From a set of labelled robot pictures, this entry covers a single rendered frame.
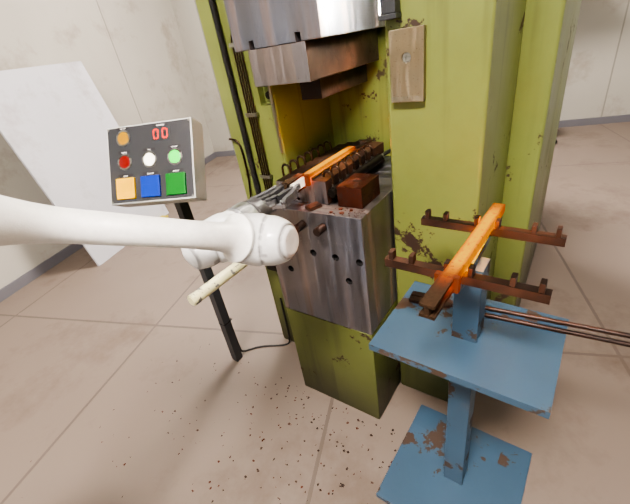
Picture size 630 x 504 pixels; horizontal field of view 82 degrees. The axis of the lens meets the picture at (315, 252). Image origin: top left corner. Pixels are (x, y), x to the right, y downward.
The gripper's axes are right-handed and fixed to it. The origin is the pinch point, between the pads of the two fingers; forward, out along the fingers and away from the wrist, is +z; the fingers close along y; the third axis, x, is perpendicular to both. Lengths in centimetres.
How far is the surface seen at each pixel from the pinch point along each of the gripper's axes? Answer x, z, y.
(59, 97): 25, 69, -289
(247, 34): 40.4, 6.6, -11.2
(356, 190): -2.5, 5.3, 18.1
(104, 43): 60, 159, -348
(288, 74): 29.5, 6.2, 0.6
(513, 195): -27, 63, 52
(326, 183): -1.4, 5.9, 7.5
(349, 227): -11.4, -1.0, 18.0
